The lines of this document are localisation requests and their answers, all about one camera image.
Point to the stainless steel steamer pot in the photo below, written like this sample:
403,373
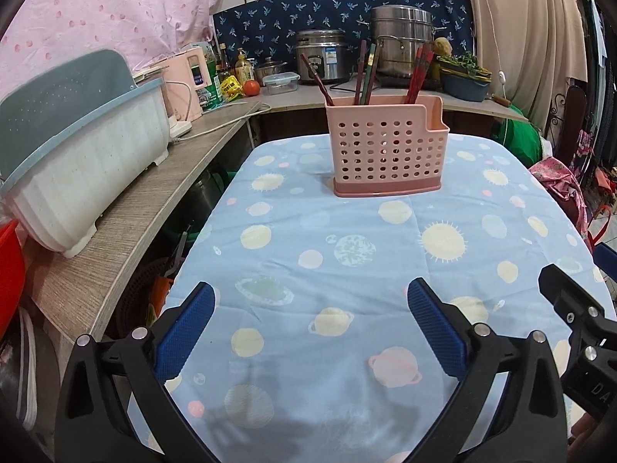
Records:
401,30

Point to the pink floral cloth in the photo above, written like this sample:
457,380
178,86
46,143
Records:
561,184

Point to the brown spoon handle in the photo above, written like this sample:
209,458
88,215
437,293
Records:
316,78

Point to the beige hanging curtain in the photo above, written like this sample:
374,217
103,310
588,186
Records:
538,45

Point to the white dish drainer blue lid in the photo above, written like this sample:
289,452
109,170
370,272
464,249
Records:
72,140

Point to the yellow oil bottle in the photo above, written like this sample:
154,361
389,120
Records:
243,68

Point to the pink perforated utensil holder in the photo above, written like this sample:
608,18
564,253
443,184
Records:
388,147

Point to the pink kitchen appliance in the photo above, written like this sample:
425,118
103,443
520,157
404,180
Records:
184,77

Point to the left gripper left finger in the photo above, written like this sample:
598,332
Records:
92,425

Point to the pink dotted curtain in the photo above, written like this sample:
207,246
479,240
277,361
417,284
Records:
47,33

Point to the red tomato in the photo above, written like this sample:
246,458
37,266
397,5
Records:
251,88

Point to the silver rice cooker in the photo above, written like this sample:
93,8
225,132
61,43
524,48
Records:
327,51

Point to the person's right hand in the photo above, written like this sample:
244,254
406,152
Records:
581,430

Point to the green plastic bag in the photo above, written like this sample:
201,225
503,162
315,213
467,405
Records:
522,139

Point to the navy leaf-print backsplash cloth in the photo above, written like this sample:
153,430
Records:
269,28

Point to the red plastic bin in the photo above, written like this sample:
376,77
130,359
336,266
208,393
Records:
12,273

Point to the green chopstick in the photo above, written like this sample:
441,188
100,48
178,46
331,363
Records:
368,72

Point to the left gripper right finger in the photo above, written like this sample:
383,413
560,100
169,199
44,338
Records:
529,423

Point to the blue planet-print tablecloth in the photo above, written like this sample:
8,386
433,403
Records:
312,354

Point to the clear food storage container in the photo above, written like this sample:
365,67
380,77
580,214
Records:
279,83

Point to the blue basin with vegetables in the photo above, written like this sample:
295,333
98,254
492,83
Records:
463,77

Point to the wooden L-shaped counter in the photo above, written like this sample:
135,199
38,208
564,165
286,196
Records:
154,188

